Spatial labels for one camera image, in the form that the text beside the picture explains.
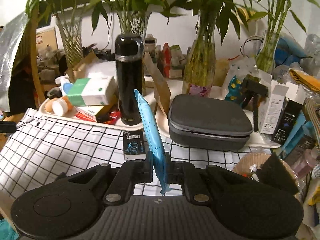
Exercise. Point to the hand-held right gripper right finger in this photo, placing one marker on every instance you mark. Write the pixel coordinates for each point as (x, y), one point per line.
(167, 167)

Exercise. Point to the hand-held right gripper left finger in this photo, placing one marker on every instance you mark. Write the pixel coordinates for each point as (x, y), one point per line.
(150, 162)

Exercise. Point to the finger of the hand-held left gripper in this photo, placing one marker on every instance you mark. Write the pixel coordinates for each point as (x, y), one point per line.
(7, 127)

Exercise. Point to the blue soft packet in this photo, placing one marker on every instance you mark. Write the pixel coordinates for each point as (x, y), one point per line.
(150, 122)

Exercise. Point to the teal mesh bath loofah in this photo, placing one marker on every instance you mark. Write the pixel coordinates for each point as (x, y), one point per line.
(5, 231)

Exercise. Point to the small black printed box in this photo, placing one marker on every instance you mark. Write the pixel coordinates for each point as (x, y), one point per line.
(135, 145)

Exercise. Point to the white plastic tray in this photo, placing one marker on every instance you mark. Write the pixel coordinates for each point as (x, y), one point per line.
(75, 119)
(162, 127)

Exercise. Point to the white round cap bottle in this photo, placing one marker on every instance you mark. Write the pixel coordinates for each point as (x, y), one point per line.
(58, 107)

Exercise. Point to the red packet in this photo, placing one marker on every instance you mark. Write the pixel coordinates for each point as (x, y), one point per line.
(111, 120)

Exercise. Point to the checkered tablecloth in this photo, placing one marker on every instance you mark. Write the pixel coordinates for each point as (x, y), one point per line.
(62, 150)

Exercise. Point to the grey zip case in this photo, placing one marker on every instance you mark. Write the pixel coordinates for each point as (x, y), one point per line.
(210, 121)

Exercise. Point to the clear plastic sheet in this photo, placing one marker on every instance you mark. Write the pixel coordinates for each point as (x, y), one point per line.
(11, 62)

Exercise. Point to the brown paper bag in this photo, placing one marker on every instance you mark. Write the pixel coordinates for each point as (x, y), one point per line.
(160, 90)

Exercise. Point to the pink white box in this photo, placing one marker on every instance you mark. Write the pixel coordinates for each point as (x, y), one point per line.
(92, 110)

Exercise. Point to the clear bag of toiletries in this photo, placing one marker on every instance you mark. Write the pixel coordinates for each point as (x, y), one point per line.
(247, 163)

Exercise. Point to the black thermos bottle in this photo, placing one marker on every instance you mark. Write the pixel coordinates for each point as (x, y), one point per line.
(128, 80)

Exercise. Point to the small clear bottle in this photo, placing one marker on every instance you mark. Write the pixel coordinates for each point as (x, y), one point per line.
(48, 51)

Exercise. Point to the green white tissue pack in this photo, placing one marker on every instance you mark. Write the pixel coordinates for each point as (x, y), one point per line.
(92, 91)

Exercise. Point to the open brown carton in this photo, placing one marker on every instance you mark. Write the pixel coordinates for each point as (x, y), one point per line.
(83, 65)

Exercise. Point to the glass vase with bamboo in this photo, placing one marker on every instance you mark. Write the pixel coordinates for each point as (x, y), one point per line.
(132, 22)
(200, 62)
(71, 45)
(270, 52)

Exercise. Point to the green white carton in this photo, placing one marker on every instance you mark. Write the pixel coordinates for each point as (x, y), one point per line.
(177, 60)

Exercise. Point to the black handheld tool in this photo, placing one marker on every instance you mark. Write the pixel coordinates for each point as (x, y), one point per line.
(252, 92)

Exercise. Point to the printed clear plastic bag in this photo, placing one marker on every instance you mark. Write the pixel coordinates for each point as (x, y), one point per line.
(237, 77)

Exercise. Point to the white carton box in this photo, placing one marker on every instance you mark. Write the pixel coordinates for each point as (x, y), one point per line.
(275, 105)

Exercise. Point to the tall black box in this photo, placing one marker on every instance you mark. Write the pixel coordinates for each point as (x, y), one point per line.
(287, 120)

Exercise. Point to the pink liquid bottle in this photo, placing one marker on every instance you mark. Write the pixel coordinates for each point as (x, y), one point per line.
(303, 160)

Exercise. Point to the blue box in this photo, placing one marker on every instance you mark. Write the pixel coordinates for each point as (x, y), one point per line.
(300, 132)

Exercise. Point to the yellow cloth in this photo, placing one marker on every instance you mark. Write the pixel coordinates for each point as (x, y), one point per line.
(305, 78)

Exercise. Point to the blue plastic bag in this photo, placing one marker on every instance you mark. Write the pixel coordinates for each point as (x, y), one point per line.
(291, 51)

